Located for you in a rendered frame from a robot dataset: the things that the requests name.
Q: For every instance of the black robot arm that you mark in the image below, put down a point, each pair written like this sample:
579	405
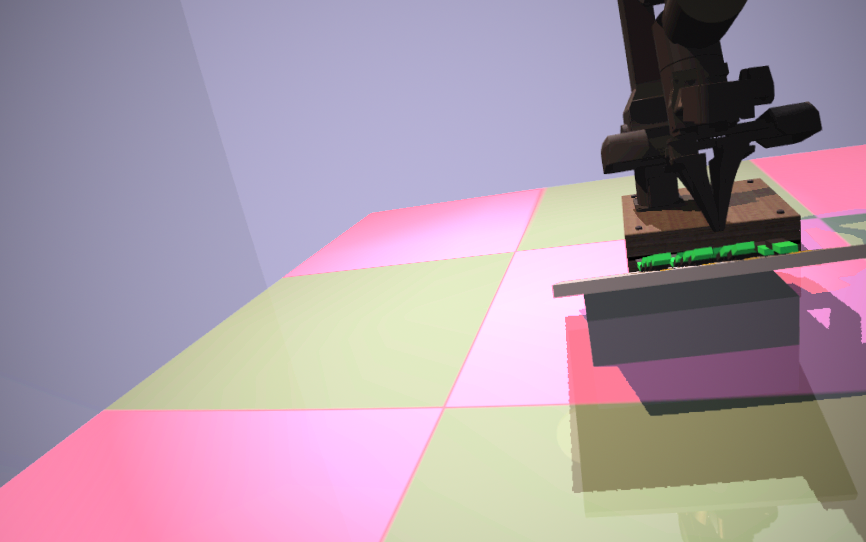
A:
684	29

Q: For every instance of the beige switch panel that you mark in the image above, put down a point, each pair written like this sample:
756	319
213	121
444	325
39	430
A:
709	302

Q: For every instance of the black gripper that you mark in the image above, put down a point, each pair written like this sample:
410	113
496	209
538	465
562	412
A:
778	126

